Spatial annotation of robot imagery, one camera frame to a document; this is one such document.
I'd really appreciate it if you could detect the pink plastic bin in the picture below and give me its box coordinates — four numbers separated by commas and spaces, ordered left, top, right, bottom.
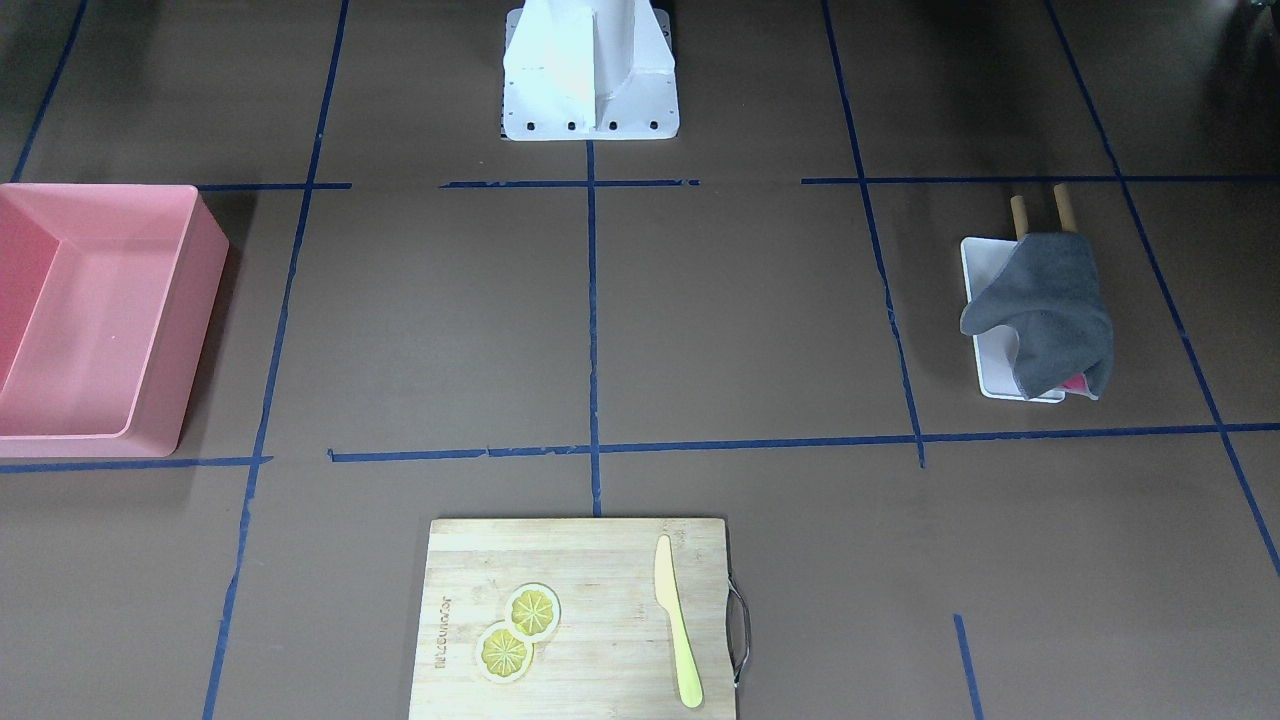
1, 183, 229, 459

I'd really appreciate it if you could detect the bamboo cutting board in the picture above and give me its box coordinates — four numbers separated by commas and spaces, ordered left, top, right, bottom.
407, 518, 739, 719

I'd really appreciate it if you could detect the lemon slice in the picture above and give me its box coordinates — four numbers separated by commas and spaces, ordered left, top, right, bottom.
504, 582, 562, 644
474, 623, 536, 684

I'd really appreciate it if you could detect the lemon slice lower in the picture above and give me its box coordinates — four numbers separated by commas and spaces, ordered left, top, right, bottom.
474, 623, 536, 684

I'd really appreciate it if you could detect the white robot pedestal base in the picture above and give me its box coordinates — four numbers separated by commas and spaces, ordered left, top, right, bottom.
500, 1, 681, 142

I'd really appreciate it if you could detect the grey cleaning cloth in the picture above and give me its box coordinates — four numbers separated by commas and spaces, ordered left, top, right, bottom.
959, 231, 1115, 401

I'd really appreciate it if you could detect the yellow plastic knife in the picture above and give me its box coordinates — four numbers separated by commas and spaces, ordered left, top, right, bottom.
653, 536, 704, 708

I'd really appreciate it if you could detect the lemon slice upper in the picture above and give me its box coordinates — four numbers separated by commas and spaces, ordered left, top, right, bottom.
504, 582, 562, 644

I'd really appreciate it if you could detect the white rectangular tray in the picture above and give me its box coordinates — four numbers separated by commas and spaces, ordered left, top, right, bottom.
960, 237, 1068, 404

